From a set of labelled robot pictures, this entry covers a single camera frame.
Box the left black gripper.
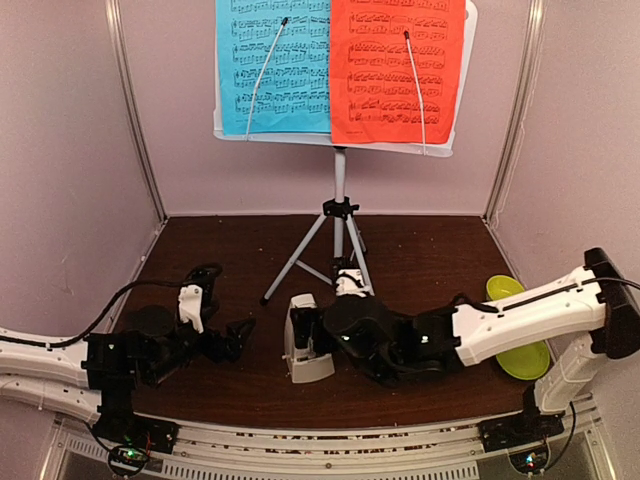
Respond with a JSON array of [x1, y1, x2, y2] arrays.
[[145, 313, 255, 385]]

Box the white metronome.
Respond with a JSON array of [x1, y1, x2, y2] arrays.
[[282, 293, 335, 384]]

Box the silver tripod stand legs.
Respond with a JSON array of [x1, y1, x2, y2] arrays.
[[259, 146, 374, 306]]

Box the white perforated music stand desk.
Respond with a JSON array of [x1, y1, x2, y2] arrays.
[[214, 1, 477, 156]]

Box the blue sheet music paper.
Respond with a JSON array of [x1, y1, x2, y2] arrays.
[[216, 0, 331, 136]]

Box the red sheet music paper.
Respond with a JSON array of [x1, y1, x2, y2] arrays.
[[329, 0, 467, 145]]

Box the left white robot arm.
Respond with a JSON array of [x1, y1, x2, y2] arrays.
[[1, 263, 255, 444]]

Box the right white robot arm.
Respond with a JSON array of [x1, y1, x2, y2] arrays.
[[283, 248, 639, 442]]

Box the yellow-green bowl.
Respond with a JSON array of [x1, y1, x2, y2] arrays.
[[485, 275, 525, 301]]

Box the yellow-green plate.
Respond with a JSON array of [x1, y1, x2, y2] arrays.
[[495, 341, 551, 381]]

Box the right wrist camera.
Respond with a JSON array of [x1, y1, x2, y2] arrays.
[[332, 257, 374, 297]]

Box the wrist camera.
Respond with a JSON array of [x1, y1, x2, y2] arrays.
[[178, 284, 204, 334], [332, 257, 374, 297]]

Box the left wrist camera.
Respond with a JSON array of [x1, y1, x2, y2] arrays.
[[178, 284, 204, 334]]

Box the aluminium front rail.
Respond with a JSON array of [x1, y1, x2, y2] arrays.
[[52, 394, 601, 480]]

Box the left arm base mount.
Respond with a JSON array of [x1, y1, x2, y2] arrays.
[[85, 414, 180, 478]]

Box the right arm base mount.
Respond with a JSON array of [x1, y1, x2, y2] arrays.
[[478, 414, 564, 476]]

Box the left aluminium corner post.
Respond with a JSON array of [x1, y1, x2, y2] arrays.
[[105, 0, 168, 224]]

